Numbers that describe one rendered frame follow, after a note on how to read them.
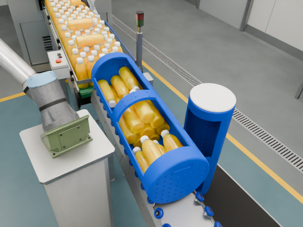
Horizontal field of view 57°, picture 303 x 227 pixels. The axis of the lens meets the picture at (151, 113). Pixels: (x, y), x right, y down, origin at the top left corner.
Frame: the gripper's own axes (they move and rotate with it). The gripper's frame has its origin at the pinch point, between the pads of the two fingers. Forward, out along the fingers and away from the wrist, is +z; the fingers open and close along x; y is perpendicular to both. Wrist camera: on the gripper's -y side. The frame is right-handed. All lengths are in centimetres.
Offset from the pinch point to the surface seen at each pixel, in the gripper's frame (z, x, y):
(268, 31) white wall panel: 186, 260, -196
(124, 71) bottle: 27.8, -14.3, -21.4
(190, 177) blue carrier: 72, -54, 28
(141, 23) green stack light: 19, 38, -53
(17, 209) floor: 27, -123, -117
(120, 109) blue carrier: 35, -42, 5
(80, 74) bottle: 7, -23, -50
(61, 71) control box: -3, -29, -49
